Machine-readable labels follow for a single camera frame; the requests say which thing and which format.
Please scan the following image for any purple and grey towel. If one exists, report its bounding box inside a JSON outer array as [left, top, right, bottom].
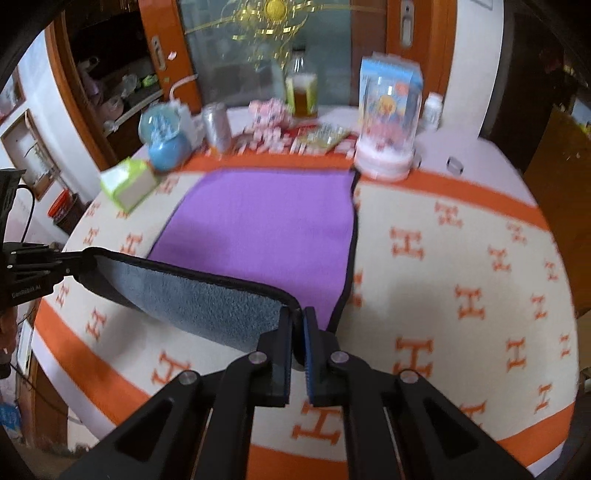
[[77, 169, 358, 351]]

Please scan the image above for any person's left hand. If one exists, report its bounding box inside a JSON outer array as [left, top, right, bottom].
[[0, 307, 18, 354]]

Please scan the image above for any red bucket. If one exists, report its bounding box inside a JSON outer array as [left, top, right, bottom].
[[47, 189, 77, 223]]

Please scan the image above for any green tissue pack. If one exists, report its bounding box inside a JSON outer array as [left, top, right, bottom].
[[100, 157, 158, 213]]

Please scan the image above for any orange beige H-pattern blanket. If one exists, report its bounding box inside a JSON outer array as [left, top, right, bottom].
[[33, 155, 579, 479]]

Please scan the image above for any blue castle snow globe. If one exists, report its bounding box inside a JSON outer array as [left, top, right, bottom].
[[138, 103, 192, 173]]

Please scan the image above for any silver drink can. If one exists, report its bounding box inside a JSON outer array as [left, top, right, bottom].
[[201, 102, 232, 154]]

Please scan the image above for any red mat with white letters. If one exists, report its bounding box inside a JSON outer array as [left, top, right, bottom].
[[229, 122, 359, 159]]

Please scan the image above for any pink block toy animal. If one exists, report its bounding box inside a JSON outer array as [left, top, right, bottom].
[[245, 98, 291, 142]]

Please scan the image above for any orange sliding glass door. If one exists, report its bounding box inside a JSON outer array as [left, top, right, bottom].
[[139, 1, 458, 113]]

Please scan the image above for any pill blister pack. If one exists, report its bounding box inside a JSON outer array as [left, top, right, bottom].
[[297, 124, 349, 155]]

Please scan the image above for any wooden cabinet right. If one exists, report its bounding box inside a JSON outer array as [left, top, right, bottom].
[[524, 108, 591, 317]]

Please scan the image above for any glass bottle with yellow drink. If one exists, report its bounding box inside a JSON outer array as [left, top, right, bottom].
[[284, 45, 318, 119]]

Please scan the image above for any white pill bottle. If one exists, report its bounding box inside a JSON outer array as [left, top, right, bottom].
[[421, 92, 444, 131]]

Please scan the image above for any gold door ornament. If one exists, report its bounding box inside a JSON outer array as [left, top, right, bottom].
[[183, 1, 387, 67]]

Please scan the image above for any glass dome with pink base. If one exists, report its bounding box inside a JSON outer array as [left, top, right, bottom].
[[353, 77, 422, 182]]

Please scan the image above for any light blue carton box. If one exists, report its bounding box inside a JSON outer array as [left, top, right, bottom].
[[359, 52, 424, 117]]

